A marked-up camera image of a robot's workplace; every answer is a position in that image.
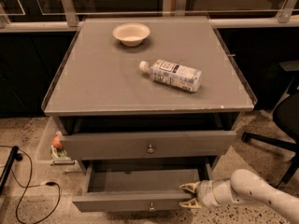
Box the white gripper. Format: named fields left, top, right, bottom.
left=179, top=179, right=233, bottom=209

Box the grey drawer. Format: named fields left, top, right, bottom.
left=73, top=161, right=211, bottom=212
left=61, top=131, right=236, bottom=161

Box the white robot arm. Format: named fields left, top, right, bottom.
left=179, top=169, right=299, bottom=224

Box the grey top drawer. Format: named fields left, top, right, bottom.
left=61, top=131, right=236, bottom=161

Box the grey drawer cabinet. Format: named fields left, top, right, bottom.
left=41, top=15, right=258, bottom=173

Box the clear plastic water bottle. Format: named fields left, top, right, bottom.
left=139, top=60, right=202, bottom=92

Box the black office chair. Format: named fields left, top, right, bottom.
left=241, top=60, right=299, bottom=189

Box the green white packet in bin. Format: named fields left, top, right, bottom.
left=51, top=147, right=67, bottom=159

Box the orange round object in bin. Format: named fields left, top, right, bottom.
left=52, top=135, right=63, bottom=149

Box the white paper bowl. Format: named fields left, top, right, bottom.
left=112, top=23, right=150, bottom=47

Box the black bar on floor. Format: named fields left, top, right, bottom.
left=0, top=146, right=19, bottom=194

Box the black power cable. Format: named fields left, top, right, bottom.
left=0, top=145, right=62, bottom=224

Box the right metal bracket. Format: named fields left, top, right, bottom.
left=276, top=0, right=297, bottom=23

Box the metal bracket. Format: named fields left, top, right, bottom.
left=276, top=0, right=297, bottom=23
left=61, top=0, right=78, bottom=27

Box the left metal bracket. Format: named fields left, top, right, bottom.
left=61, top=0, right=78, bottom=27

